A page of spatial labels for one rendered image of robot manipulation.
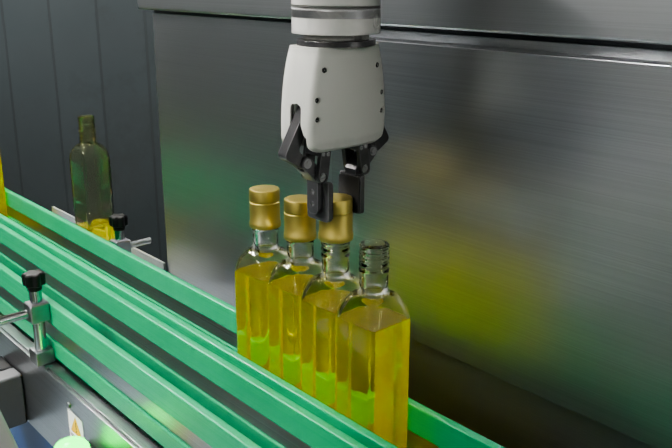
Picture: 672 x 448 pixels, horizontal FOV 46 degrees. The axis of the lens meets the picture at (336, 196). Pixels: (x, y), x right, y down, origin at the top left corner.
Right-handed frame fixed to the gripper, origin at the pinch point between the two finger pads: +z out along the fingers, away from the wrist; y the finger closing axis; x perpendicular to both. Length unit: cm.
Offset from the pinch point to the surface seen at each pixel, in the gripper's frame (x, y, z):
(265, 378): -6.9, 4.2, 21.5
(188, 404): -7.4, 13.7, 21.3
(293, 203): -5.1, 1.4, 1.6
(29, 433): -56, 14, 48
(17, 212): -99, -3, 25
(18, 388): -50, 17, 36
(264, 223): -10.4, 1.3, 5.1
